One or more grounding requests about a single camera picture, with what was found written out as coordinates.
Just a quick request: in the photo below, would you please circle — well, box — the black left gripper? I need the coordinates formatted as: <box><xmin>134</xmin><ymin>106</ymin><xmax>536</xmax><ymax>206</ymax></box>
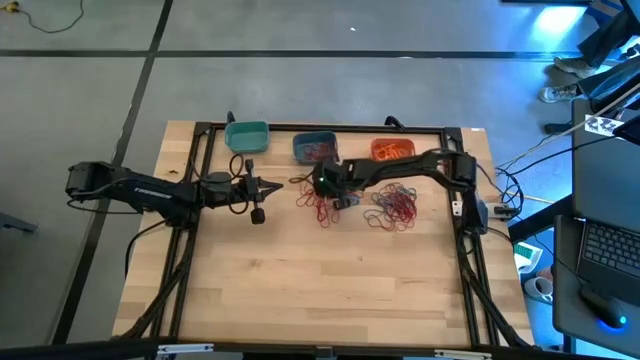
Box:
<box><xmin>232</xmin><ymin>157</ymin><xmax>284</xmax><ymax>225</ymax></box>

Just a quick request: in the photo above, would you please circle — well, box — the red rubber band bunch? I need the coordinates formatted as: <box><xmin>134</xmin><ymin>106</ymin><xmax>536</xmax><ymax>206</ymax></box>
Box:
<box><xmin>301</xmin><ymin>141</ymin><xmax>335</xmax><ymax>160</ymax></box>

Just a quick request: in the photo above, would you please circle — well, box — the orange plastic basket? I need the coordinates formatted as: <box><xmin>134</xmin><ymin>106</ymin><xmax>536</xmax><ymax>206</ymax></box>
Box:
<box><xmin>370</xmin><ymin>137</ymin><xmax>417</xmax><ymax>164</ymax></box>

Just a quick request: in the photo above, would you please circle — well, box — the orange rubber band bunch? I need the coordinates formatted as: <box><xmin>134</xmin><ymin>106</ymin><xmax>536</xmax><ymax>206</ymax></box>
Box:
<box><xmin>374</xmin><ymin>141</ymin><xmax>412</xmax><ymax>161</ymax></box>

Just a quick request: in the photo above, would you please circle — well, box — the teal plastic basket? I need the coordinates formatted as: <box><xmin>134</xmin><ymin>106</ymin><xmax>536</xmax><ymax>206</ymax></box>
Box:
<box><xmin>223</xmin><ymin>120</ymin><xmax>271</xmax><ymax>155</ymax></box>

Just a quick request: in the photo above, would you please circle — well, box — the blue plastic basket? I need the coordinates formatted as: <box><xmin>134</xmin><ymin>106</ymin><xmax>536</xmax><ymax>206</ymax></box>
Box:
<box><xmin>292</xmin><ymin>130</ymin><xmax>339</xmax><ymax>165</ymax></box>

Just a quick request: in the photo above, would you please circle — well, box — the white power adapter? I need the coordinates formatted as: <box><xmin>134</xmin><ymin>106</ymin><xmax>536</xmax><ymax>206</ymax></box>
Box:
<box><xmin>478</xmin><ymin>201</ymin><xmax>522</xmax><ymax>221</ymax></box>

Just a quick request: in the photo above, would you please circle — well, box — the green white box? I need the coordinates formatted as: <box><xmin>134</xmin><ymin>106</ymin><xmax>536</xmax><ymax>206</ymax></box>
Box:
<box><xmin>513</xmin><ymin>241</ymin><xmax>544</xmax><ymax>275</ymax></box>

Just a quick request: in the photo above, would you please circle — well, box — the white mug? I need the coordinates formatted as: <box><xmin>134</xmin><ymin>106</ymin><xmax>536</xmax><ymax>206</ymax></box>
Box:
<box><xmin>523</xmin><ymin>275</ymin><xmax>554</xmax><ymax>304</ymax></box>

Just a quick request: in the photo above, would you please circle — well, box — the person's shoe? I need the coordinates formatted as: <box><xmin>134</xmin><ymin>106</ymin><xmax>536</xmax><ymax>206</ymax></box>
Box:
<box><xmin>539</xmin><ymin>83</ymin><xmax>579</xmax><ymax>104</ymax></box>
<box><xmin>553</xmin><ymin>55</ymin><xmax>597</xmax><ymax>80</ymax></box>

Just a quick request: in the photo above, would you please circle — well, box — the black support beam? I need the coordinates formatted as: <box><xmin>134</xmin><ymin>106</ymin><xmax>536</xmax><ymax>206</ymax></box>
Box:
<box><xmin>0</xmin><ymin>337</ymin><xmax>640</xmax><ymax>360</ymax></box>

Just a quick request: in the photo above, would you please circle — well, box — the grey furniture foot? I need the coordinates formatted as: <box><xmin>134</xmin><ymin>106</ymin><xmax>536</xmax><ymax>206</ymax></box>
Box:
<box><xmin>0</xmin><ymin>211</ymin><xmax>39</xmax><ymax>235</ymax></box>

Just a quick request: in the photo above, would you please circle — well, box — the grey desk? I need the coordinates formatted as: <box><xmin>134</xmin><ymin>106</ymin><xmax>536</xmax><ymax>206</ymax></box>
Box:
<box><xmin>552</xmin><ymin>97</ymin><xmax>640</xmax><ymax>359</ymax></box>

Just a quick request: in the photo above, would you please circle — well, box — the white marker tag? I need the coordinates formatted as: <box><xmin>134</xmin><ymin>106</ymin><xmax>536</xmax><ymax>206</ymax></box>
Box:
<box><xmin>583</xmin><ymin>114</ymin><xmax>626</xmax><ymax>138</ymax></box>

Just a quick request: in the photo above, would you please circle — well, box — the black laptop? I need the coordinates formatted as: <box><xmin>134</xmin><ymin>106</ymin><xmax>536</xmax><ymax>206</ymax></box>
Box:
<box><xmin>574</xmin><ymin>218</ymin><xmax>640</xmax><ymax>307</ymax></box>

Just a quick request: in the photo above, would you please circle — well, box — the person's leg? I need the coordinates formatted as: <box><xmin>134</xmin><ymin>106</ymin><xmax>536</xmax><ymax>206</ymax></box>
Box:
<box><xmin>579</xmin><ymin>53</ymin><xmax>640</xmax><ymax>100</ymax></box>
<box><xmin>577</xmin><ymin>9</ymin><xmax>635</xmax><ymax>69</ymax></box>

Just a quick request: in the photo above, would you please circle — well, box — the black computer mouse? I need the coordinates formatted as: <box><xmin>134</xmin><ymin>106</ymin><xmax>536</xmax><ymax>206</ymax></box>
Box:
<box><xmin>579</xmin><ymin>284</ymin><xmax>629</xmax><ymax>330</ymax></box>

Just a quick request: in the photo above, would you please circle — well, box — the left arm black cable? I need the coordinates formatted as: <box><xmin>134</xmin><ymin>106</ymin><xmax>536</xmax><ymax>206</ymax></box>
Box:
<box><xmin>192</xmin><ymin>152</ymin><xmax>251</xmax><ymax>215</ymax></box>

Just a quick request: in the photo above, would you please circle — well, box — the black aluminium table frame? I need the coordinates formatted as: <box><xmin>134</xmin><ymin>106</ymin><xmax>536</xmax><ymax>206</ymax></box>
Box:
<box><xmin>117</xmin><ymin>121</ymin><xmax>534</xmax><ymax>351</ymax></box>

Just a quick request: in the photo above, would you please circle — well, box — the silver bracket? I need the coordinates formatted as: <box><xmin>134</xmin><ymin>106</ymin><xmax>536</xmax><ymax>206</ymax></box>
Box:
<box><xmin>156</xmin><ymin>342</ymin><xmax>215</xmax><ymax>357</ymax></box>
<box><xmin>433</xmin><ymin>348</ymin><xmax>494</xmax><ymax>360</ymax></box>

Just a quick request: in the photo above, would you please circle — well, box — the black floor cable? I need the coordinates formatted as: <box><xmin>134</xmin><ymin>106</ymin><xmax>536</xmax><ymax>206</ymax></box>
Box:
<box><xmin>13</xmin><ymin>0</ymin><xmax>86</xmax><ymax>35</ymax></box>

